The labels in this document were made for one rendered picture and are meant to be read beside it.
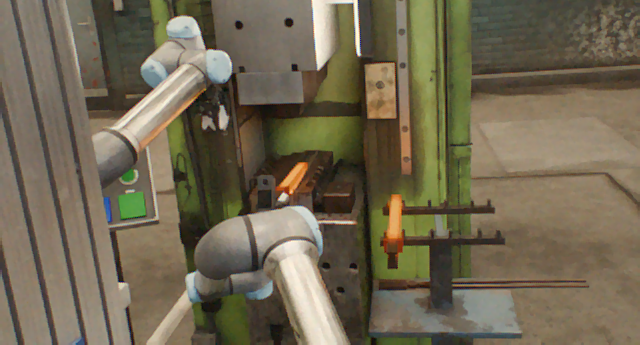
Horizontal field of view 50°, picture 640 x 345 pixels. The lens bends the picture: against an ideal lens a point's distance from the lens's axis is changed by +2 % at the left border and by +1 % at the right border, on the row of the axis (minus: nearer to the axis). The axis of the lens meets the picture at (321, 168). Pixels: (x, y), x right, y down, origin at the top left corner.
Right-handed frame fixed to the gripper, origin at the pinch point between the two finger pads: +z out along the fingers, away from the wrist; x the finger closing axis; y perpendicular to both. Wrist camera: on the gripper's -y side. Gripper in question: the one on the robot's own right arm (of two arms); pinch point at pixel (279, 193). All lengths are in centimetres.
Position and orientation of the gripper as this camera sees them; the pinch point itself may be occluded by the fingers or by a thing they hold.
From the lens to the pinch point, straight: 202.6
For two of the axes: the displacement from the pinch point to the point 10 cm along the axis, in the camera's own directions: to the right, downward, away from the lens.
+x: 9.8, -0.2, -1.9
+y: 0.8, 9.5, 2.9
